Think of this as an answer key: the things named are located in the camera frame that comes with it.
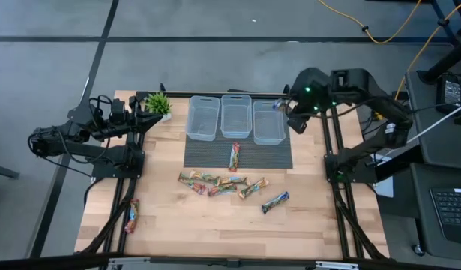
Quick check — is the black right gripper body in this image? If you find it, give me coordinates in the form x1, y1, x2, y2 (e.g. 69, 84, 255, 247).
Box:
289, 95, 317, 121

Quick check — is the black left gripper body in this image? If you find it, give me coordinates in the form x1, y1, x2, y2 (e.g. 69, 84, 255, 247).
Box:
119, 97, 138, 133

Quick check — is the red green granola bar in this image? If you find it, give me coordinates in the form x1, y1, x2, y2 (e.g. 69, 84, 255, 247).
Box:
124, 198, 141, 234
177, 171, 208, 196
206, 182, 238, 198
228, 141, 241, 173

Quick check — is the gold green granola bar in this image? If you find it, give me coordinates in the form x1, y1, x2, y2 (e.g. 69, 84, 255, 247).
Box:
188, 169, 220, 187
217, 175, 251, 188
237, 176, 270, 200

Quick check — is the green plant in white pot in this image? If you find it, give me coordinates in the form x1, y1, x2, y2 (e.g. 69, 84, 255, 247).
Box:
143, 91, 174, 123

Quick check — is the clear plastic bin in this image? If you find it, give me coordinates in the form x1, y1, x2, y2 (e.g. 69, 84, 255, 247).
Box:
220, 93, 253, 140
252, 99, 287, 146
184, 94, 221, 143

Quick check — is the grey woven table mat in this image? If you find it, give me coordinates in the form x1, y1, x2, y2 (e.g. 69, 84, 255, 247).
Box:
183, 97, 294, 170

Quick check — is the white paper sheet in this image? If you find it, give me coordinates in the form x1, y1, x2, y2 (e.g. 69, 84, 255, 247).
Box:
374, 175, 395, 199

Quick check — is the dark grey desk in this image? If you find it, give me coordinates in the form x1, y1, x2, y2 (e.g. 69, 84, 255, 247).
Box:
404, 69, 461, 158

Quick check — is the grey furniture foot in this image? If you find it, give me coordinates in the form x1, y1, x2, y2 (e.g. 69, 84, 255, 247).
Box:
0, 163, 20, 182

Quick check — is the black power adapter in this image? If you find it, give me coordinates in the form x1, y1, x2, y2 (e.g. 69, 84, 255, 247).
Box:
438, 74, 461, 113

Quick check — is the black stand leg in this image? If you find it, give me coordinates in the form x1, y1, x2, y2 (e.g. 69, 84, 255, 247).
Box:
419, 37, 461, 86

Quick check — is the black laptop cart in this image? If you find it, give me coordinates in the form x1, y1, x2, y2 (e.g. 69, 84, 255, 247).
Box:
376, 163, 461, 262

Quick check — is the black crossbeam with silver brackets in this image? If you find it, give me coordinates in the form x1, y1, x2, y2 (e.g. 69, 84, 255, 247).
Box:
0, 251, 461, 270

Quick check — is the laptop keyboard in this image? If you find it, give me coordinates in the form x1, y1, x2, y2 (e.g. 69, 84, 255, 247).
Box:
428, 187, 461, 247

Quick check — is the yellow extension cable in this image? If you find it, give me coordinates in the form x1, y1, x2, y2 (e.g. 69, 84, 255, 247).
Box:
316, 0, 424, 45
372, 0, 461, 122

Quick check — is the white cable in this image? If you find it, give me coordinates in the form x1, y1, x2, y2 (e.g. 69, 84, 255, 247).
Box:
406, 100, 461, 146

